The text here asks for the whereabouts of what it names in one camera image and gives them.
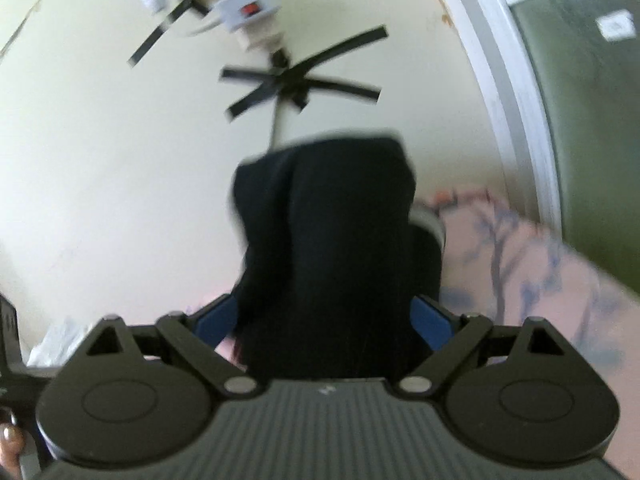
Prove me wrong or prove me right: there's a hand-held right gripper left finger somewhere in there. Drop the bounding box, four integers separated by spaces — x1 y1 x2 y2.
85 294 261 401

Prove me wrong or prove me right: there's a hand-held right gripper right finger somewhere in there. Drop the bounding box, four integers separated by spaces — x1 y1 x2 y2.
395 295 576 401

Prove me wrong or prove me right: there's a black red white patterned sweater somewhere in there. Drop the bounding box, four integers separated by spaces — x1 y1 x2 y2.
231 132 446 378

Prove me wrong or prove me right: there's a person's left hand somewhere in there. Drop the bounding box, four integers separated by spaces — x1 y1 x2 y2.
0 410 26 480

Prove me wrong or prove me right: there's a pink printed bed sheet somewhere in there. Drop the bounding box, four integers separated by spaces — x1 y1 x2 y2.
185 187 640 461

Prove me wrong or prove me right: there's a glass door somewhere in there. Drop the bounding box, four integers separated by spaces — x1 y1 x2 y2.
487 0 640 301

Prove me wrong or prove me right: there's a black tape cross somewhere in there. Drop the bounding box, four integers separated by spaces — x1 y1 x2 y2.
127 0 213 69
220 25 389 122

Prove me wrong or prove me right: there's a white power strip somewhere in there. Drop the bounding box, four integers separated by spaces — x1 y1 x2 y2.
207 0 287 52

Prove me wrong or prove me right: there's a white door sticker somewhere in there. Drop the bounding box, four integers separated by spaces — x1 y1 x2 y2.
597 10 637 42

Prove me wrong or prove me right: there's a white door frame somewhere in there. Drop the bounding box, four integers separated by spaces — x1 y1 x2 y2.
420 0 563 241

